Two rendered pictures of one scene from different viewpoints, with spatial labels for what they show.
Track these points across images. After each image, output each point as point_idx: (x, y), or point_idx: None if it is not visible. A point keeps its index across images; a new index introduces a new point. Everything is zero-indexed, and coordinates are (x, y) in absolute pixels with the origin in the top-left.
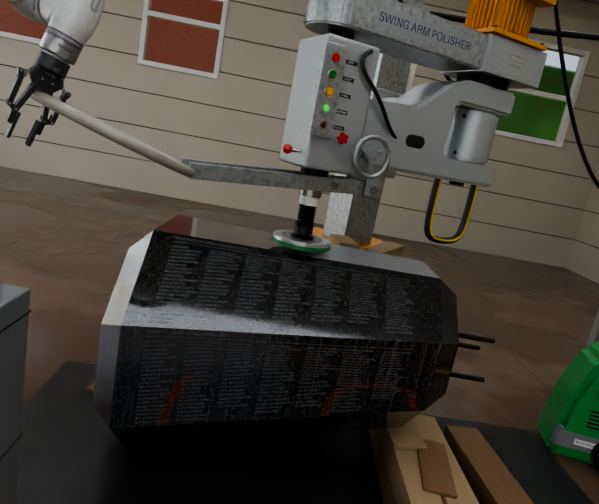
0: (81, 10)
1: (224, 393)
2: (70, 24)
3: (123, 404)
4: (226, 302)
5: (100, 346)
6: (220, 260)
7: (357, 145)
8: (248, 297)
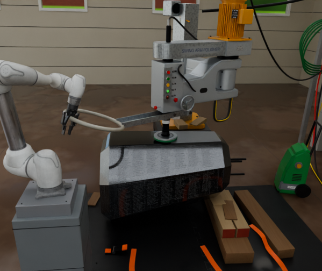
0: (80, 88)
1: (149, 200)
2: (78, 93)
3: (114, 211)
4: (143, 168)
5: (100, 192)
6: (137, 152)
7: (181, 101)
8: (150, 164)
